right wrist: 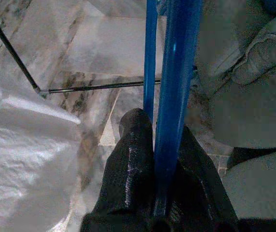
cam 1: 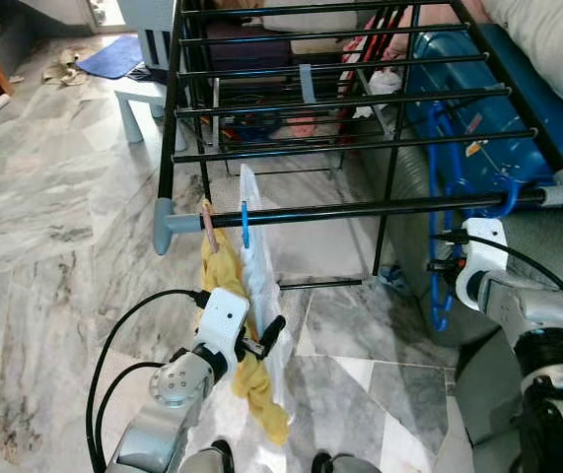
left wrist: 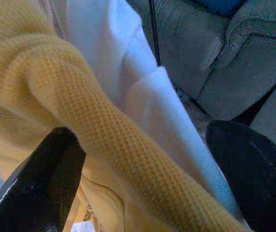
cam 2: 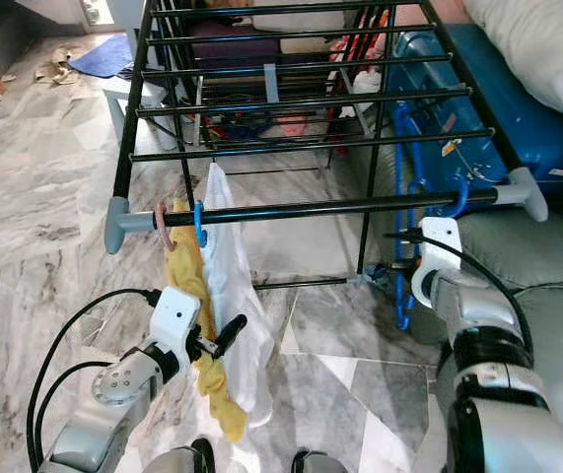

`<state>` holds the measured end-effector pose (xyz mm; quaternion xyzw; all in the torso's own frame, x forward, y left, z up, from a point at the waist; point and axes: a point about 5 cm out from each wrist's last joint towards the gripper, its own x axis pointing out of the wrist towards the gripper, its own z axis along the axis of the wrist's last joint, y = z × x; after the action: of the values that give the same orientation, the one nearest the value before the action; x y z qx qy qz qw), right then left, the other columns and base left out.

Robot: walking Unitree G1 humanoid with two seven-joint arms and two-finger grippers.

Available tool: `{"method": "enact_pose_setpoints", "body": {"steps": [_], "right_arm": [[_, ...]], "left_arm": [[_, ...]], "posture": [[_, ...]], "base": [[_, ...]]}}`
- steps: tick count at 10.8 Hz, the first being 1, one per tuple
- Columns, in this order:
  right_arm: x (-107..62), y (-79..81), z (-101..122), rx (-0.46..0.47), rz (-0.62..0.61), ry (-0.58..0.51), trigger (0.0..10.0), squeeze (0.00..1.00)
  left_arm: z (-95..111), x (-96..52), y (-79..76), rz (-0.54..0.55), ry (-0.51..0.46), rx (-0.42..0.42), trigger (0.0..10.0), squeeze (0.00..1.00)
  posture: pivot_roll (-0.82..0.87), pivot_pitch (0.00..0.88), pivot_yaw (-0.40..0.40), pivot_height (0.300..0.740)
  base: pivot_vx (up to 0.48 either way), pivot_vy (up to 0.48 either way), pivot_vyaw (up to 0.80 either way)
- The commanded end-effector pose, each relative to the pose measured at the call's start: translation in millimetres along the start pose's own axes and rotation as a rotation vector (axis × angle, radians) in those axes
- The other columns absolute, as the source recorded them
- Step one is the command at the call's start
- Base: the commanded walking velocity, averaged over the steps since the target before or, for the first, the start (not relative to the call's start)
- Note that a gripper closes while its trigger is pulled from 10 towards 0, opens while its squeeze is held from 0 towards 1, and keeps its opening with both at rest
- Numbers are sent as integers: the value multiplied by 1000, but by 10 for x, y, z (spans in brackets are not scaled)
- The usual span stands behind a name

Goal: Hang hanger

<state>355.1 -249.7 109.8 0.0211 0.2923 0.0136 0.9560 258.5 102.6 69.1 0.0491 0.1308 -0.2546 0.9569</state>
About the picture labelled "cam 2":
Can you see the pink plastic clothes hanger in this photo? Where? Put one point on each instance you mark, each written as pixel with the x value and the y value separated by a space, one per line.
pixel 161 232

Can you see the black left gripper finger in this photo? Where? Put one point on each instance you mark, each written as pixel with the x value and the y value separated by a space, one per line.
pixel 230 334

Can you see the blue floor rug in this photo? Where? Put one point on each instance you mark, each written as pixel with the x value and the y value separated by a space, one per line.
pixel 104 56

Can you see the white garment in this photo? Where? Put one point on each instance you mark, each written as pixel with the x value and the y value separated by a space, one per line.
pixel 227 266

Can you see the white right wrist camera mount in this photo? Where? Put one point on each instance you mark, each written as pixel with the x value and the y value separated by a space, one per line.
pixel 439 246

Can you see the white bed pillow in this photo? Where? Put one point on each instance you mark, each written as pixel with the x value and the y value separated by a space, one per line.
pixel 547 49

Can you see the robot left leg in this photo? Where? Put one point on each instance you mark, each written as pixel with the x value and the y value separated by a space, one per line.
pixel 177 458

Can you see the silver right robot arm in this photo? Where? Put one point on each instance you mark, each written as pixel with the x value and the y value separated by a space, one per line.
pixel 478 315

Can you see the black metal drying rack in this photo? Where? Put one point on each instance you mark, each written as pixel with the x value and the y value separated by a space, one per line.
pixel 320 209

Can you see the beige crumpled cloth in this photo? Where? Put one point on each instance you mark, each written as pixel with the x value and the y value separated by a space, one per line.
pixel 59 69

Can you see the blue suitcase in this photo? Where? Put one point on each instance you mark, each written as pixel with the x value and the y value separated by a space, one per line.
pixel 547 148

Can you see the yellow garment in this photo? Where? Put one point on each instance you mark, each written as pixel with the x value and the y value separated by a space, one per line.
pixel 217 394

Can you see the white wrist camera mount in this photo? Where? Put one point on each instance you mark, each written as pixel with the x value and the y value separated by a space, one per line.
pixel 175 315
pixel 439 246

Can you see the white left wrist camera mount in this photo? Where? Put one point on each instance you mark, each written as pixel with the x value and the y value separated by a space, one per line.
pixel 175 315

